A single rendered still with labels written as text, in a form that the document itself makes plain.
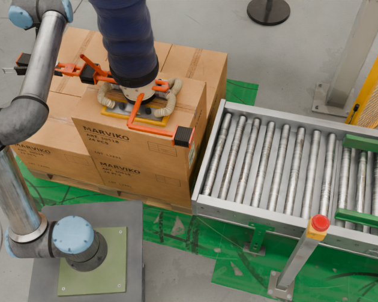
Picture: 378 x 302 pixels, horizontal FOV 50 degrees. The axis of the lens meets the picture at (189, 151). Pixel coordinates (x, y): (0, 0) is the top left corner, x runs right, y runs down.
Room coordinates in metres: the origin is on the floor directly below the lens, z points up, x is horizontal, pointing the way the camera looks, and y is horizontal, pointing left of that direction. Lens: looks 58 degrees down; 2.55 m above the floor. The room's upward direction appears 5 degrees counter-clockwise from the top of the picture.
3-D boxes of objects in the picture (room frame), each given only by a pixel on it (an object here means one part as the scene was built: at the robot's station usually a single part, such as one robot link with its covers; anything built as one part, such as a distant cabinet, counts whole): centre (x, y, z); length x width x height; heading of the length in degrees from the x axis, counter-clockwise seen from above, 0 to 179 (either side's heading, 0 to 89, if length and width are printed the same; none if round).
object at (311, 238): (0.55, -0.49, 0.50); 0.07 x 0.07 x 1.00; 70
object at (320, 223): (0.55, -0.49, 1.02); 0.07 x 0.07 x 0.04
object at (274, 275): (0.55, -0.49, 0.01); 0.15 x 0.15 x 0.03; 70
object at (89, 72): (1.41, 0.45, 1.08); 0.10 x 0.08 x 0.06; 161
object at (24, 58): (1.53, 0.78, 1.07); 0.08 x 0.07 x 0.05; 71
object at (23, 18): (1.34, 0.59, 1.53); 0.12 x 0.12 x 0.09; 87
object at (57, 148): (1.73, 0.41, 0.34); 1.20 x 1.00 x 0.40; 70
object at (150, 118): (1.24, 0.25, 0.97); 0.34 x 0.10 x 0.05; 71
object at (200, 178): (1.22, -0.12, 0.58); 0.70 x 0.03 x 0.06; 160
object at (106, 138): (1.33, 0.23, 0.74); 0.60 x 0.40 x 0.40; 69
